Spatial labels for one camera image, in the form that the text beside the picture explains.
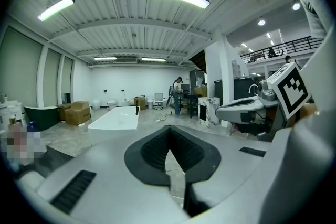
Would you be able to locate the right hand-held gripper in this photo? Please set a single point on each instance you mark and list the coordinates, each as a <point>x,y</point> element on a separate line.
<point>291,89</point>

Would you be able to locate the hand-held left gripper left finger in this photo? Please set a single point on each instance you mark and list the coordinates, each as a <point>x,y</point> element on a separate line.
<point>110,191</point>

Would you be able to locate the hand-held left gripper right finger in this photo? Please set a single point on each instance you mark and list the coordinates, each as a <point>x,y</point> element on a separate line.
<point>244,178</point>

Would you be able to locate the black cabinet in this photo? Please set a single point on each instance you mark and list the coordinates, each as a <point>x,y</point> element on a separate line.
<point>241,87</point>

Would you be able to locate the chrome faucet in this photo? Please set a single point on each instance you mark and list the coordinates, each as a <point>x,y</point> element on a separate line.
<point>252,87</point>

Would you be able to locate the marble pattern cabinet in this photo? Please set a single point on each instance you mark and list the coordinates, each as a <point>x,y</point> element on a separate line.
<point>208,111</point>

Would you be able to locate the black desk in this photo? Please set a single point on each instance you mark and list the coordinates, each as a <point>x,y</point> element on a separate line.
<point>190,102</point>

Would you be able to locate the white bathtub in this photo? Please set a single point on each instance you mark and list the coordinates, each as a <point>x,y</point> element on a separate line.
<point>118,119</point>

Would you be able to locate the black balcony railing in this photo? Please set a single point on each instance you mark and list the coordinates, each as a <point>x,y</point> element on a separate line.
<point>283,48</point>

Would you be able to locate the white office chair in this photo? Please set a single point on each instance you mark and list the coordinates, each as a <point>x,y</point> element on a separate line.
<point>158,99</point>

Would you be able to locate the large cardboard box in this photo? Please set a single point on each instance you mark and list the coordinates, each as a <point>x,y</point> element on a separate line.
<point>78,114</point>

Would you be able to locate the round ceiling spotlight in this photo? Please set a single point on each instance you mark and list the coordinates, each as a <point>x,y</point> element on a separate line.
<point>261,22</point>
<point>296,6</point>

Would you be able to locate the white toilet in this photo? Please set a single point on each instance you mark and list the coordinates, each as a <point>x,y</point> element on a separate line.
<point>96,104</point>
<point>111,103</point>

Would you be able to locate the white waste bin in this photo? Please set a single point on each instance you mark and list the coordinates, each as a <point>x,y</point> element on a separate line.
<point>149,104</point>

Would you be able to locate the small cardboard box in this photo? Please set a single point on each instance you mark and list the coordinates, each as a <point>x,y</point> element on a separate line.
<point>62,111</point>

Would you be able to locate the small wooden table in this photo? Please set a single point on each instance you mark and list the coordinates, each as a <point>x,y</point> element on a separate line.
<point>139,102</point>

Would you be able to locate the blue cap bottle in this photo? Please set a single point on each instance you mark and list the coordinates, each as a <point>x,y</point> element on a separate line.
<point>32,136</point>

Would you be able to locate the dark green bathtub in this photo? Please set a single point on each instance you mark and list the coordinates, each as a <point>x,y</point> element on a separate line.
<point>42,116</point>

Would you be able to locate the beige pump bottle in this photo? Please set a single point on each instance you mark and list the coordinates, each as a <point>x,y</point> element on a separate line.
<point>14,128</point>

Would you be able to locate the ceiling air conditioner unit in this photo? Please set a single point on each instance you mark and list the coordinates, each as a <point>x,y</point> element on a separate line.
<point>126,61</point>

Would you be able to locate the white vanity cabinet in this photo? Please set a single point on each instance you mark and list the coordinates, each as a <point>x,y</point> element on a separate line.
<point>11,110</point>

